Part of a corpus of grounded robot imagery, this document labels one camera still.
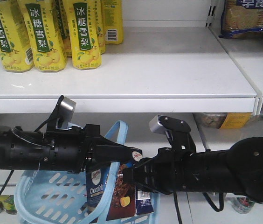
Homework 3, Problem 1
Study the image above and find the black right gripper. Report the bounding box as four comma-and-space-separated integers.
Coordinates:
122, 147, 192, 195

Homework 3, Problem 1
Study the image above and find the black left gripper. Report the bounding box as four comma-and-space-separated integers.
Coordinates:
43, 124, 142, 174

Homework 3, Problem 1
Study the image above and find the dark blue Chocofello cookie box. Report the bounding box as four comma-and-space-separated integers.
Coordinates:
86, 151, 154, 221

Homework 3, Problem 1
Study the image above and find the light blue plastic basket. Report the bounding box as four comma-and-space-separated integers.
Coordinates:
14, 120, 161, 224

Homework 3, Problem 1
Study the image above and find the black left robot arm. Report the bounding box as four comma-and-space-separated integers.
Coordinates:
0, 124, 142, 174

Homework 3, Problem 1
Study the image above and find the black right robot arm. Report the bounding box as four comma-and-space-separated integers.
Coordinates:
122, 137, 263, 203

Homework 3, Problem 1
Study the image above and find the clear box of snacks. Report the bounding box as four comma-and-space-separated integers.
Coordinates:
194, 112, 258, 129

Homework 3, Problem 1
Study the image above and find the clear water bottle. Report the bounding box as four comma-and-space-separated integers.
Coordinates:
231, 197, 255, 214

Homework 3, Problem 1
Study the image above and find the yellow pear drink bottle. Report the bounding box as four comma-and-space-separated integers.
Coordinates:
63, 0, 102, 70
0, 0, 34, 73
101, 0, 124, 45
17, 0, 67, 72

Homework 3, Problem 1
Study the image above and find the white supermarket shelving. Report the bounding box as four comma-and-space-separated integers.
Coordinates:
0, 0, 263, 224

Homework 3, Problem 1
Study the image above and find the rear yellow pear drink bottle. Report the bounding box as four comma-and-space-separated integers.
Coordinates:
101, 0, 124, 45

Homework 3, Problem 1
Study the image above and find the cracker package blue trim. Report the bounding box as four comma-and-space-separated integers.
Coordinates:
221, 0, 263, 39

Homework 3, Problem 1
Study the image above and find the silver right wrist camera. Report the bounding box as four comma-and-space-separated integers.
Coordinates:
149, 115, 191, 150

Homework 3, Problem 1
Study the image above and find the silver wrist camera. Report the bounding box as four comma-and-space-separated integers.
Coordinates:
149, 115, 191, 150
47, 95, 76, 131

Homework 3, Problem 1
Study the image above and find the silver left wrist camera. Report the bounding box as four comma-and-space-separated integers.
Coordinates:
47, 95, 76, 131

